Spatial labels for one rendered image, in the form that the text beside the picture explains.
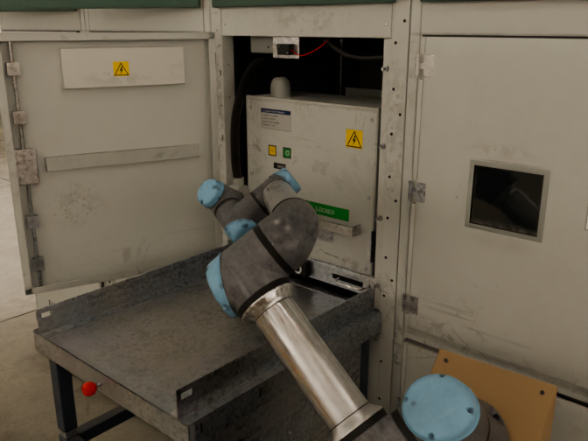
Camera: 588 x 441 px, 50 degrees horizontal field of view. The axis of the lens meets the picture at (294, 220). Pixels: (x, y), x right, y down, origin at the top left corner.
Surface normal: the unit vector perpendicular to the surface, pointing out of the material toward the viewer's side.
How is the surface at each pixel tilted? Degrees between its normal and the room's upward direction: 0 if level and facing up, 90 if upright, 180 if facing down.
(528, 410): 45
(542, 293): 90
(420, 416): 39
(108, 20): 90
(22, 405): 0
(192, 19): 90
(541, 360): 90
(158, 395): 0
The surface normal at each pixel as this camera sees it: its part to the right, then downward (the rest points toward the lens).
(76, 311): 0.75, 0.19
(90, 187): 0.47, 0.26
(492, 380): -0.44, -0.51
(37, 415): 0.00, -0.96
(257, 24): -0.66, 0.22
